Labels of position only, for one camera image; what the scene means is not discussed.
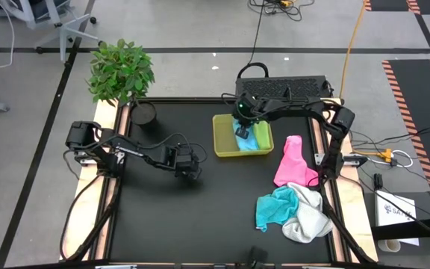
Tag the white paper cup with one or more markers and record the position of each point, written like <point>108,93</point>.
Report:
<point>388,245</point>

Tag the white microfiber towel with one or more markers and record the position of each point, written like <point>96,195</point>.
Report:
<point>308,220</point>

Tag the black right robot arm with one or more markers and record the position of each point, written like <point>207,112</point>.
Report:
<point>297,106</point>

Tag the green potted plant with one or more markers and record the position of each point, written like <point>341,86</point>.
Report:
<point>119,73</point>

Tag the black table frame strut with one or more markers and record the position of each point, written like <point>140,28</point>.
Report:
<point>100,220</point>
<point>343,231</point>

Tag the light blue microfiber towel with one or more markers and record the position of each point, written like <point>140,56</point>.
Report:
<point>246,143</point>

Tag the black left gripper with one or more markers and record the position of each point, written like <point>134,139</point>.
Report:
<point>189,158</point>

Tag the yellow plastic bin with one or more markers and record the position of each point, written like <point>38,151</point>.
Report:
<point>222,138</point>

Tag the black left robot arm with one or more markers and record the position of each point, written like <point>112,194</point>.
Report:
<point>140,153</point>

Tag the white printed booklet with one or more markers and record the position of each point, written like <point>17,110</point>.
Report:
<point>394,205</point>

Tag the green microfiber towel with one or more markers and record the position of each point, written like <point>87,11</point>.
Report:
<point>263,136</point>

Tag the black computer case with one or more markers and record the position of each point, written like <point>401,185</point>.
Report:
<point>274,86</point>

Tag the black power adapter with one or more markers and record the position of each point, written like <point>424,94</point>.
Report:
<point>378,181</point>

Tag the black striped floor mat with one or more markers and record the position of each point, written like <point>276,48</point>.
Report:
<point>390,4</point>
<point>416,97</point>

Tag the grey office chair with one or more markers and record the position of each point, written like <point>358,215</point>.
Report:
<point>63,31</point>

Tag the teal microfiber towel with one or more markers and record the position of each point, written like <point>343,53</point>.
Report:
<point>276,205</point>

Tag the pink microfiber towel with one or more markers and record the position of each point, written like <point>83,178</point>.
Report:
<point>293,164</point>

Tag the yellow power splitter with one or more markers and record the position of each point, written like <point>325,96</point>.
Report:
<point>386,154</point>

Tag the wooden table side board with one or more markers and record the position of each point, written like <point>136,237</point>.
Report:
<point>353,201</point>
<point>80,209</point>

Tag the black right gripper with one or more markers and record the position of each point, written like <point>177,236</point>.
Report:
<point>248,110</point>

